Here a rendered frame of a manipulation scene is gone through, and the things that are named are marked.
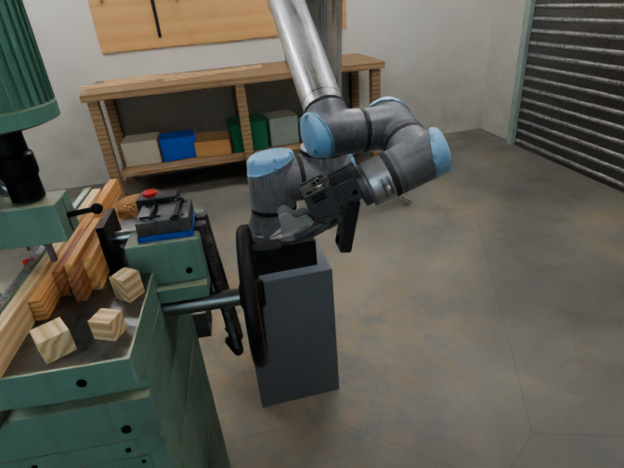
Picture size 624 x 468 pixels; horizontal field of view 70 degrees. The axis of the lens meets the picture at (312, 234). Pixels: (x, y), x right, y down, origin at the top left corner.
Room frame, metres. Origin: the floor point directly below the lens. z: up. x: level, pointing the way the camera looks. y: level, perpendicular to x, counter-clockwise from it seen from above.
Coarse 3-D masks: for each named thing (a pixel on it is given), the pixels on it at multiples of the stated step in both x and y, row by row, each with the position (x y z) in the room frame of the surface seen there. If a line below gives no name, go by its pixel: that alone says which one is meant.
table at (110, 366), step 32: (128, 224) 0.94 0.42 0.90; (160, 288) 0.71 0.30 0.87; (192, 288) 0.71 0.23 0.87; (64, 320) 0.59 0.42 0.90; (128, 320) 0.58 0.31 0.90; (32, 352) 0.52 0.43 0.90; (96, 352) 0.51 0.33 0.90; (128, 352) 0.50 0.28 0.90; (0, 384) 0.47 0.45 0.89; (32, 384) 0.47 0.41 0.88; (64, 384) 0.48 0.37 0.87; (96, 384) 0.48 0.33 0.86; (128, 384) 0.49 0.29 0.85
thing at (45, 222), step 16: (48, 192) 0.74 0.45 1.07; (64, 192) 0.73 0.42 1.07; (0, 208) 0.68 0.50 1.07; (16, 208) 0.67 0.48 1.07; (32, 208) 0.67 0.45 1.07; (48, 208) 0.68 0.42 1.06; (64, 208) 0.71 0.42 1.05; (0, 224) 0.67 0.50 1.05; (16, 224) 0.67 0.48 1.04; (32, 224) 0.67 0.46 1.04; (48, 224) 0.68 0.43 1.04; (64, 224) 0.69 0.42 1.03; (0, 240) 0.67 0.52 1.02; (16, 240) 0.67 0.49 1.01; (32, 240) 0.67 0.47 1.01; (48, 240) 0.67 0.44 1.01; (64, 240) 0.68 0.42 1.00
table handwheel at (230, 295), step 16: (240, 240) 0.72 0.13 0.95; (240, 256) 0.68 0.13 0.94; (240, 272) 0.66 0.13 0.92; (256, 272) 0.87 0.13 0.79; (240, 288) 0.64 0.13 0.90; (256, 288) 0.73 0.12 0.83; (176, 304) 0.72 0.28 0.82; (192, 304) 0.72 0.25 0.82; (208, 304) 0.72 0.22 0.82; (224, 304) 0.72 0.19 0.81; (240, 304) 0.72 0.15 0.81; (256, 304) 0.63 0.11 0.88; (256, 320) 0.61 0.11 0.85; (256, 336) 0.60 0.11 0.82; (256, 352) 0.61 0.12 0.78
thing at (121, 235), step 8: (112, 208) 0.82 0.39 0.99; (104, 216) 0.78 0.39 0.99; (112, 216) 0.80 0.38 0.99; (104, 224) 0.75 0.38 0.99; (112, 224) 0.78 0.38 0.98; (104, 232) 0.73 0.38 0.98; (112, 232) 0.77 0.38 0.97; (120, 232) 0.78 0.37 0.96; (128, 232) 0.77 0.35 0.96; (104, 240) 0.73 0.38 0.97; (112, 240) 0.76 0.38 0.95; (120, 240) 0.77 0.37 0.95; (104, 248) 0.73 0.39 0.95; (112, 248) 0.75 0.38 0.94; (120, 248) 0.78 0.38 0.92; (112, 256) 0.73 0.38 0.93; (120, 256) 0.77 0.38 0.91; (112, 264) 0.73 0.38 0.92
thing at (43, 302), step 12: (108, 192) 1.05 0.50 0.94; (120, 192) 1.14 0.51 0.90; (108, 204) 1.03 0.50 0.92; (84, 216) 0.91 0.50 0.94; (96, 216) 0.93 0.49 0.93; (48, 276) 0.67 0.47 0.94; (36, 288) 0.63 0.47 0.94; (48, 288) 0.64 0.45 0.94; (36, 300) 0.60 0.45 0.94; (48, 300) 0.62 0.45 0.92; (36, 312) 0.60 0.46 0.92; (48, 312) 0.61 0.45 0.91
